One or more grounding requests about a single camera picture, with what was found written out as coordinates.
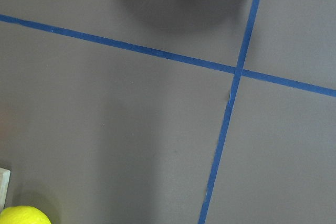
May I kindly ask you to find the bamboo cutting board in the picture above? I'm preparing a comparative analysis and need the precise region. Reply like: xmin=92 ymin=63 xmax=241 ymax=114
xmin=0 ymin=168 xmax=10 ymax=211

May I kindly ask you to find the lower yellow lemon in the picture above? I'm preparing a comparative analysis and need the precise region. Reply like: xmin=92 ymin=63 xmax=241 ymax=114
xmin=1 ymin=206 xmax=51 ymax=224

